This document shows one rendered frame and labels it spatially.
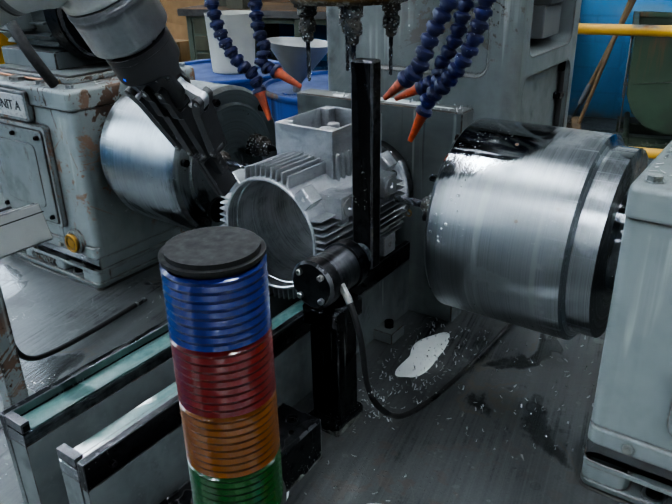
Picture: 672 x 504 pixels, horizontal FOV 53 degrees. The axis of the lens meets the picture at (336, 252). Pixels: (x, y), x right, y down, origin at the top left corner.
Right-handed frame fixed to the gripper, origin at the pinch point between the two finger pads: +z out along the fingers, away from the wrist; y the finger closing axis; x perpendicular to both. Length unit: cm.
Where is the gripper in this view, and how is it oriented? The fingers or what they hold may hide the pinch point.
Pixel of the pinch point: (215, 169)
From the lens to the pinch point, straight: 89.9
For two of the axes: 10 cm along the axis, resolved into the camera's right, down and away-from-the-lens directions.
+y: -8.2, -2.3, 5.3
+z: 3.1, 6.1, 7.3
